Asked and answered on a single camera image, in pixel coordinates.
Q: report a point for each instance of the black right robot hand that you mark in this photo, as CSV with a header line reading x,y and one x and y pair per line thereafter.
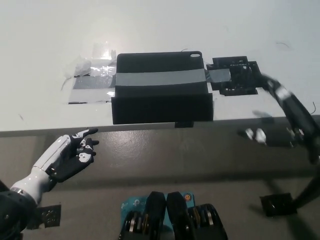
x,y
300,120

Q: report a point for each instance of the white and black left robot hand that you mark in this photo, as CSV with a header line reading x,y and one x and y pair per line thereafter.
x,y
41,166

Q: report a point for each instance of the black tablet cover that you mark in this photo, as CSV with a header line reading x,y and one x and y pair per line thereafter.
x,y
160,107

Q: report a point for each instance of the black floor tape marker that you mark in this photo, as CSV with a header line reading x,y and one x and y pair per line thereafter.
x,y
47,216
277,205

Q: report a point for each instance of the pale grey tape piece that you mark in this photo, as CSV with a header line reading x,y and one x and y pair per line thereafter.
x,y
87,96

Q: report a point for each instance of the short grey tape piece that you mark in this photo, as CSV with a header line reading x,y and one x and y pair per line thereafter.
x,y
219,75

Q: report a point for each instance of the shiny dark grey tape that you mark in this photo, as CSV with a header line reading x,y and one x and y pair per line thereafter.
x,y
95,82

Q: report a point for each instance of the crumpled clear tape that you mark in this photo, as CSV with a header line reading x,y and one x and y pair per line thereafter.
x,y
81,66

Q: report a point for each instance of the clear tape piece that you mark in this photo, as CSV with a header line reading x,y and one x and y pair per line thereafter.
x,y
102,51

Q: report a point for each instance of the black plastic bracket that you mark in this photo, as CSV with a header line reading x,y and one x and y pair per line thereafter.
x,y
240,75

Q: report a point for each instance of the grey duct tape strip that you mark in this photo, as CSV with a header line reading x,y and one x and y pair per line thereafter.
x,y
160,78

